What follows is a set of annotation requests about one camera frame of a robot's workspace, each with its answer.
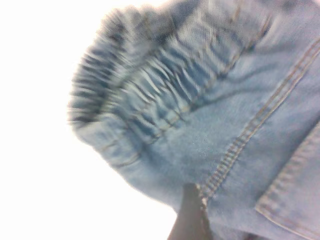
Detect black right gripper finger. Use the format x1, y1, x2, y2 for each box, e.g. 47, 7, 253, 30
166, 183, 214, 240

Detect blue denim shorts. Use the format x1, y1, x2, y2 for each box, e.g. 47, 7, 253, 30
66, 0, 320, 240

